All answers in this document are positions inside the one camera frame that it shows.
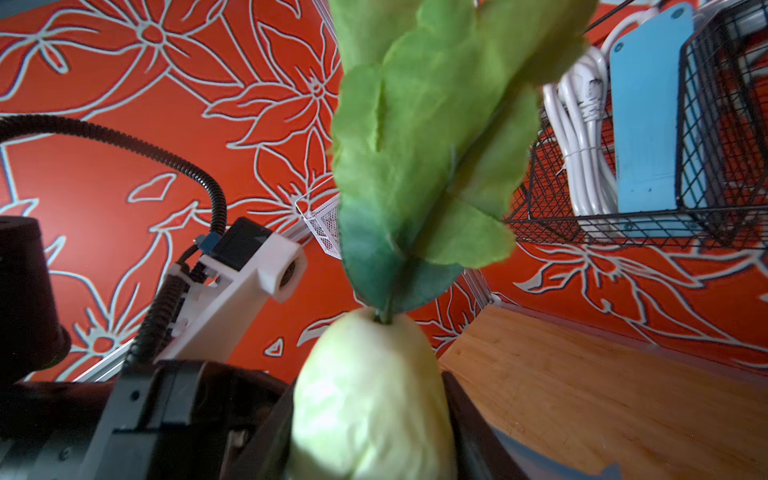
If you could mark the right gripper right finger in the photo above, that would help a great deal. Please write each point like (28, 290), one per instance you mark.
(480, 454)

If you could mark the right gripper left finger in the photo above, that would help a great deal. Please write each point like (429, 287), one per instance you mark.
(266, 454)

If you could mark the clear zip top bag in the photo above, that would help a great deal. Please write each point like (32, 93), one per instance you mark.
(538, 466)

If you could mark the black wire wall basket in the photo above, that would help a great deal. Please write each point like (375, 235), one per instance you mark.
(570, 194)

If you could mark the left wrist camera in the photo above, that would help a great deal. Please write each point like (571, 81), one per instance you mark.
(248, 265)

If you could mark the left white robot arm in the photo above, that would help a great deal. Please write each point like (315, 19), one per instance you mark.
(32, 337)

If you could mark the light blue box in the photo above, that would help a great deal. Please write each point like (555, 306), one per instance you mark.
(644, 61)

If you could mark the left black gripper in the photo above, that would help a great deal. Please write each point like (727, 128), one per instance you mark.
(173, 420)

